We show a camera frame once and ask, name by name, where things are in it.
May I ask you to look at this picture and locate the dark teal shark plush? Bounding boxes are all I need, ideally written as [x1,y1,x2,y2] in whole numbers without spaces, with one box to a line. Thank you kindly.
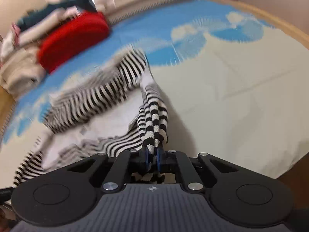
[16,0,96,32]

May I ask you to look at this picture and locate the red folded blanket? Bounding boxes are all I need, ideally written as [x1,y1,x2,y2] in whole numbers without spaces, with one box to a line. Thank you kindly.
[37,12,110,73]

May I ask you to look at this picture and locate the cream folded quilt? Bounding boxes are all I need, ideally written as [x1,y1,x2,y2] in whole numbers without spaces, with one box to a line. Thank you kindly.
[1,46,47,98]

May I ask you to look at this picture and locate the blue patterned bed sheet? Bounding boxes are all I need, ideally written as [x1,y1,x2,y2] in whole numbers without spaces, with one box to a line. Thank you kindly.
[1,0,308,188]

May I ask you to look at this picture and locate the white folded bedding stack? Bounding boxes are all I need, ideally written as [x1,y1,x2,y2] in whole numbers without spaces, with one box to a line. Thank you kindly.
[1,6,82,62]

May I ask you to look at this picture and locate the striped white hooded sweater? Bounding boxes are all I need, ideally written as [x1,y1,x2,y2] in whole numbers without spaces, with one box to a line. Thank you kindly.
[13,48,168,186]

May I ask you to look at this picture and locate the white plush toy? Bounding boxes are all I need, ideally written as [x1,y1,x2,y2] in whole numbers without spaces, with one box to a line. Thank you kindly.
[94,0,116,12]

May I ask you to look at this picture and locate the wooden bed frame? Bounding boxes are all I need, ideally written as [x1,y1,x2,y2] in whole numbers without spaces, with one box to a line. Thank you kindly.
[0,0,309,199]

